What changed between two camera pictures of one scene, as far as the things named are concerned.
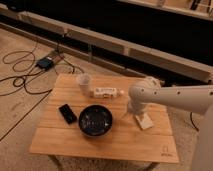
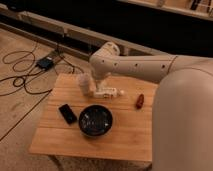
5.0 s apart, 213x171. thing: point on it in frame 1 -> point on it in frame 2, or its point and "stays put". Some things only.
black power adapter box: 45,63 stays put
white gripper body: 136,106 -> 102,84
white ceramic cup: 84,83 stays put
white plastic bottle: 107,92 stays put
